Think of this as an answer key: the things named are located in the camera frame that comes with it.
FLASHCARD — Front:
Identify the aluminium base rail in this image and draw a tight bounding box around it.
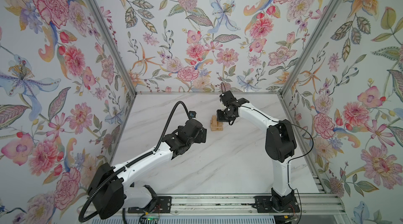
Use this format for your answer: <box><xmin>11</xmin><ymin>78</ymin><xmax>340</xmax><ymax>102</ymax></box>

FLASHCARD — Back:
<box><xmin>78</xmin><ymin>194</ymin><xmax>345</xmax><ymax>217</ymax></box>

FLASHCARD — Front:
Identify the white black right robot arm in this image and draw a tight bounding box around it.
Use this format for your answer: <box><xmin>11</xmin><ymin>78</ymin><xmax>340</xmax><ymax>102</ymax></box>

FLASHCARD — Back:
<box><xmin>217</xmin><ymin>91</ymin><xmax>301</xmax><ymax>213</ymax></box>

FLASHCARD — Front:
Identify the aluminium corner post left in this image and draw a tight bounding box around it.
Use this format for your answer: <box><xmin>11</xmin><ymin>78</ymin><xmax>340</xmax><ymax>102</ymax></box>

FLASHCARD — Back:
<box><xmin>85</xmin><ymin>0</ymin><xmax>137</xmax><ymax>98</ymax></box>

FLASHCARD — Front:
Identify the wood arch block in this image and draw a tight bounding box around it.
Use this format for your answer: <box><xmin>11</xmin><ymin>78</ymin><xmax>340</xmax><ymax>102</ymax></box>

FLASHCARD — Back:
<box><xmin>211</xmin><ymin>127</ymin><xmax>224</xmax><ymax>132</ymax></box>

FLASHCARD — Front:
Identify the aluminium corner post right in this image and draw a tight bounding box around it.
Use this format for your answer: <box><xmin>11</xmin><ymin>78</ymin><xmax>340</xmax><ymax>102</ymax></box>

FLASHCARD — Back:
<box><xmin>278</xmin><ymin>0</ymin><xmax>342</xmax><ymax>98</ymax></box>

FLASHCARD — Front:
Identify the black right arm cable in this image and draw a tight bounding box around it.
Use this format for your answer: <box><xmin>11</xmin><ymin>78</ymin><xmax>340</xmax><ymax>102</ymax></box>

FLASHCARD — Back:
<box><xmin>220</xmin><ymin>82</ymin><xmax>315</xmax><ymax>224</ymax></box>

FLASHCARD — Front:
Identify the numbered long wood block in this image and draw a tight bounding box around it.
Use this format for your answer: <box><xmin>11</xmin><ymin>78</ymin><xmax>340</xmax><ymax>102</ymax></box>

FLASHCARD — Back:
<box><xmin>211</xmin><ymin>122</ymin><xmax>223</xmax><ymax>128</ymax></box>

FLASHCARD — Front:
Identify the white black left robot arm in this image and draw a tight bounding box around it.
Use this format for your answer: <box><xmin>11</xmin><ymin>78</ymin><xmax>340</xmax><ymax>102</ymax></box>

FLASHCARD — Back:
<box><xmin>78</xmin><ymin>119</ymin><xmax>207</xmax><ymax>223</ymax></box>

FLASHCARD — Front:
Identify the black corrugated cable conduit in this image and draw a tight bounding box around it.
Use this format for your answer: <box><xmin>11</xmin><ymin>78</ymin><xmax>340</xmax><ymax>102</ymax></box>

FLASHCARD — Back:
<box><xmin>78</xmin><ymin>101</ymin><xmax>192</xmax><ymax>224</ymax></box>

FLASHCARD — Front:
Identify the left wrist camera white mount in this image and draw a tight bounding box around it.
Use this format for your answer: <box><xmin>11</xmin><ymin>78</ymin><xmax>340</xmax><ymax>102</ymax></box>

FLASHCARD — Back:
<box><xmin>189</xmin><ymin>111</ymin><xmax>197</xmax><ymax>119</ymax></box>

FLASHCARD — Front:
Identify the aluminium corner post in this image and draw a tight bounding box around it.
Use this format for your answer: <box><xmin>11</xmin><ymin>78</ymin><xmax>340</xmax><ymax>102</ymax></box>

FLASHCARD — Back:
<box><xmin>278</xmin><ymin>0</ymin><xmax>342</xmax><ymax>98</ymax></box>
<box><xmin>85</xmin><ymin>0</ymin><xmax>137</xmax><ymax>98</ymax></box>

